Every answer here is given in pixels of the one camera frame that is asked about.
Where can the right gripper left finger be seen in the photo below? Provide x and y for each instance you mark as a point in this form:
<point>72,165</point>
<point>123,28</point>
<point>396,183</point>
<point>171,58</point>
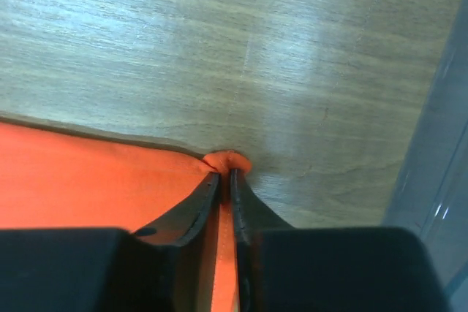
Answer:
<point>166,265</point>

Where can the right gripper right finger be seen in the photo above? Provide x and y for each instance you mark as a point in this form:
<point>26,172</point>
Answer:
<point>283,268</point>

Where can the orange t shirt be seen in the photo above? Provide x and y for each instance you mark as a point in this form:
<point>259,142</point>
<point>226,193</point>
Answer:
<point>51,179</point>

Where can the clear plastic bin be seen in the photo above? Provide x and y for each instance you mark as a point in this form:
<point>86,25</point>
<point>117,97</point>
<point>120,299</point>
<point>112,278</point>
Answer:
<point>430,194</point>

